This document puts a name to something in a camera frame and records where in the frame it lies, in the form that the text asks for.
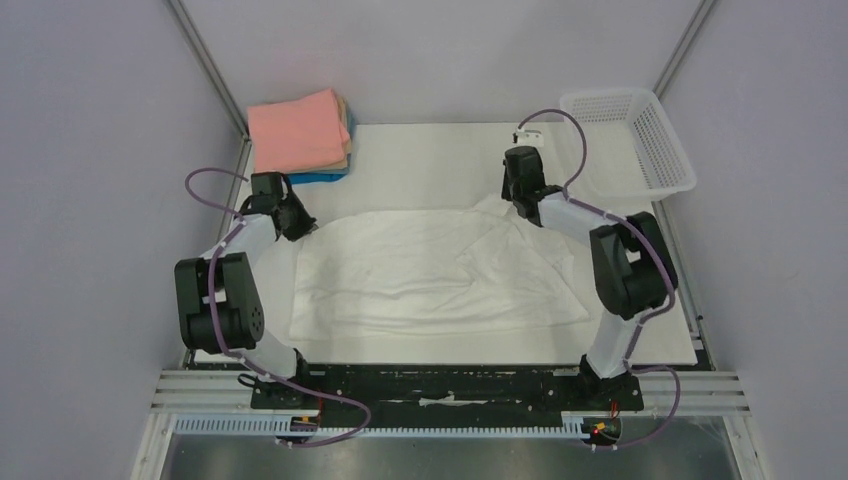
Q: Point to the white cable duct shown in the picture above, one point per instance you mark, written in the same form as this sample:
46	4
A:
285	426

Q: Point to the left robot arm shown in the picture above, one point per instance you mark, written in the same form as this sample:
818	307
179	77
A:
219	306

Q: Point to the white plastic basket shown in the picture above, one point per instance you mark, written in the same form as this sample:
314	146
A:
634	153

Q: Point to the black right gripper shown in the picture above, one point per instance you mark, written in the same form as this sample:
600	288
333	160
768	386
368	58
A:
519	198

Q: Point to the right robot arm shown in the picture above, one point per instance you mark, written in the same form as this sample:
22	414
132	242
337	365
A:
634	276

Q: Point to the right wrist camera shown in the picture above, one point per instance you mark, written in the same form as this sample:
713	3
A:
524	137

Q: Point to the blue folded t shirt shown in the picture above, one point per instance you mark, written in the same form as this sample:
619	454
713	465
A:
332	174

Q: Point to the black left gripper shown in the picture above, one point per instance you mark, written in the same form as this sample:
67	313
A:
306	225

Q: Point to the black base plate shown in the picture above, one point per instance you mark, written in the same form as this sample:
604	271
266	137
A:
394	395

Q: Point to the white t shirt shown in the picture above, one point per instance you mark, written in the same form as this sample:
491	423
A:
433	272

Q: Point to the pink folded t shirt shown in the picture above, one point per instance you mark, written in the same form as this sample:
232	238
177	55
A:
297	132

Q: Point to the aluminium frame rail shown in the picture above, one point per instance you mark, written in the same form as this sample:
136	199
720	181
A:
688	395

